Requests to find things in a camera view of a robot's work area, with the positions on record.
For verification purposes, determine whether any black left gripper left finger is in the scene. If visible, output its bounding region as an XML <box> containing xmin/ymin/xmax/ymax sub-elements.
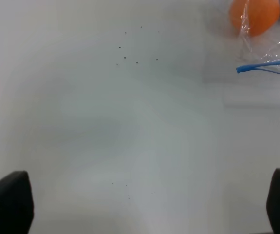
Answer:
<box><xmin>0</xmin><ymin>171</ymin><xmax>34</xmax><ymax>234</ymax></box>

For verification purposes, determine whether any clear zip bag blue seal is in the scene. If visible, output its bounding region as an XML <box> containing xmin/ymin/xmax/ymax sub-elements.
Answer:
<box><xmin>236</xmin><ymin>0</ymin><xmax>280</xmax><ymax>75</ymax></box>

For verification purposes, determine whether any orange toy fruit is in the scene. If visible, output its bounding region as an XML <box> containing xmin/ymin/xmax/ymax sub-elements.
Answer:
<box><xmin>229</xmin><ymin>0</ymin><xmax>280</xmax><ymax>37</ymax></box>

